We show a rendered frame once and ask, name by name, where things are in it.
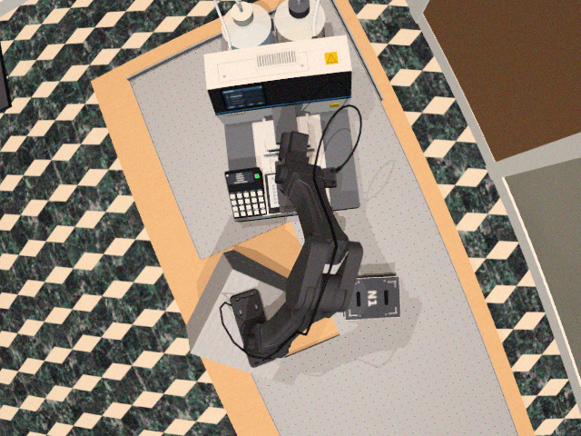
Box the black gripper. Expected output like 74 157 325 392
275 161 297 213

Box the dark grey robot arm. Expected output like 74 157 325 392
230 131 363 368

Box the white microplate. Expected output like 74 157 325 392
268 174 279 208

